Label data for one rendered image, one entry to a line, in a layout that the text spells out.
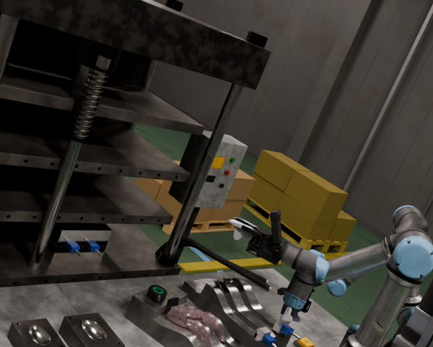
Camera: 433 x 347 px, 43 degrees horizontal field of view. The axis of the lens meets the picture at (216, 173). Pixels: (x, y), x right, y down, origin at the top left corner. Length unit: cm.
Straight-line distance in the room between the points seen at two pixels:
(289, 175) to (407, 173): 251
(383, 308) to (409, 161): 695
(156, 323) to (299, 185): 452
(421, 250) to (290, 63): 849
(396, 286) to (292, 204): 492
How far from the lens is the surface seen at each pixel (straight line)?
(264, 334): 248
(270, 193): 691
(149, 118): 255
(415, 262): 176
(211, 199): 311
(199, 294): 265
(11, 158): 227
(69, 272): 259
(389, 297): 182
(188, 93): 1163
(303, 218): 655
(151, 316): 231
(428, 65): 886
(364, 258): 193
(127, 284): 263
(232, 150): 304
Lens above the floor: 205
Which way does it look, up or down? 15 degrees down
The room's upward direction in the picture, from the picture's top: 23 degrees clockwise
